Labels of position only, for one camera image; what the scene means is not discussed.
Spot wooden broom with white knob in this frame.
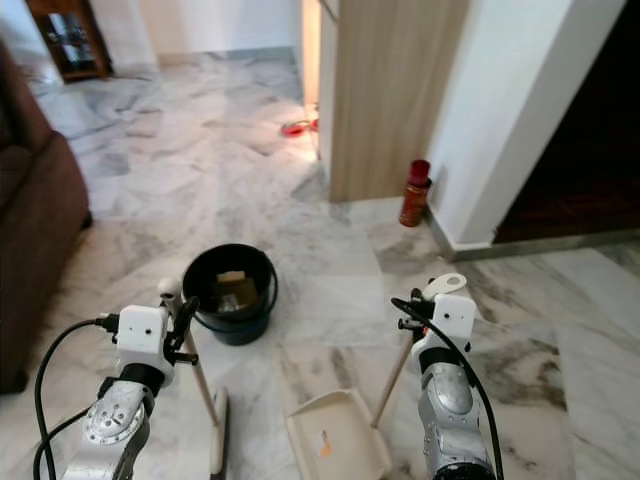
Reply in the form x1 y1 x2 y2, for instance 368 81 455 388
157 277 231 479

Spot beige long-handled dustpan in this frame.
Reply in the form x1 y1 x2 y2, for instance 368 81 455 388
285 273 468 480

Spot brown cardboard piece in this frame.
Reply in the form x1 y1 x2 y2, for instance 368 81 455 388
215 270 258 311

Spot red spray can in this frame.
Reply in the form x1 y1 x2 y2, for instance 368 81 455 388
398 159 433 228

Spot dark brown sofa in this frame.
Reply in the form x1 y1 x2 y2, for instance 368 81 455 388
0 40 93 394

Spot light wood panel cabinet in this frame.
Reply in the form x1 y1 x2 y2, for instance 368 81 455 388
300 0 471 204

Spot dark wooden stairs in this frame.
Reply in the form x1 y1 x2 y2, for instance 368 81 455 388
495 30 640 246

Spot dark wooden glass cabinet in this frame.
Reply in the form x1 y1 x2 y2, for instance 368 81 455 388
25 0 113 83

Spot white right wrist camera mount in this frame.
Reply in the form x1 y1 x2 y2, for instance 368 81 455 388
430 293 478 347

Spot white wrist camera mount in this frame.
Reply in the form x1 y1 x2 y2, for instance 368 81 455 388
430 293 478 347
115 305 173 362

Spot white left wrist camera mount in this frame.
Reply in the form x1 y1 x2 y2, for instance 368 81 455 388
115 305 173 362

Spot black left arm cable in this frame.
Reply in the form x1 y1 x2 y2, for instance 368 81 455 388
33 316 123 480

